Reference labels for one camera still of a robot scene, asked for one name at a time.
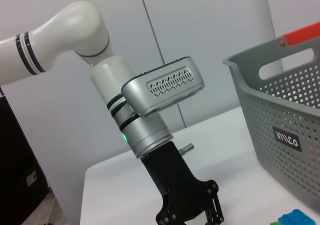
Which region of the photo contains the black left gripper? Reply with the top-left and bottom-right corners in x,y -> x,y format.
139,141 -> 225,225

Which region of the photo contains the blue square toy brick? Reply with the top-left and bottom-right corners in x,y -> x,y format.
278,208 -> 317,225

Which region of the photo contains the grey perforated plastic storage bin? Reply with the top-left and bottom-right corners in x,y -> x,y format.
222,36 -> 320,211

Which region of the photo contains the black cabinet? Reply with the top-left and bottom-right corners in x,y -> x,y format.
0,89 -> 50,225

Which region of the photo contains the left wrist camera housing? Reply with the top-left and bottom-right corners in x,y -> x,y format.
121,56 -> 206,118

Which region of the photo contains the orange bin handle clip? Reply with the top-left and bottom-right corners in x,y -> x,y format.
277,21 -> 320,48

